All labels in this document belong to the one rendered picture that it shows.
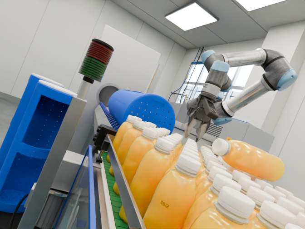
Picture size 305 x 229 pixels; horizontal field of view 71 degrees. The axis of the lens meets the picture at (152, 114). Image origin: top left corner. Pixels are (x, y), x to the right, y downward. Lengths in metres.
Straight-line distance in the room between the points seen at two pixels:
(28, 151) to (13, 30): 4.77
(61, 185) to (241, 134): 2.10
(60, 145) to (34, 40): 5.54
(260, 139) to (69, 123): 2.45
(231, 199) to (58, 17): 6.04
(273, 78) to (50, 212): 1.21
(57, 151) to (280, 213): 0.51
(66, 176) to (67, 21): 5.49
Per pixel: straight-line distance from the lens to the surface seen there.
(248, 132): 2.63
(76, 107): 0.59
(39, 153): 1.62
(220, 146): 0.53
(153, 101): 1.10
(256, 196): 0.39
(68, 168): 0.86
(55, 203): 0.93
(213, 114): 0.86
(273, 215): 0.32
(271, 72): 1.32
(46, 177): 0.65
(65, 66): 6.04
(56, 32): 6.10
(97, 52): 0.58
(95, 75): 0.58
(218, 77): 0.95
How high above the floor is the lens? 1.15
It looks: 1 degrees down
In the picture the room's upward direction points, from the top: 23 degrees clockwise
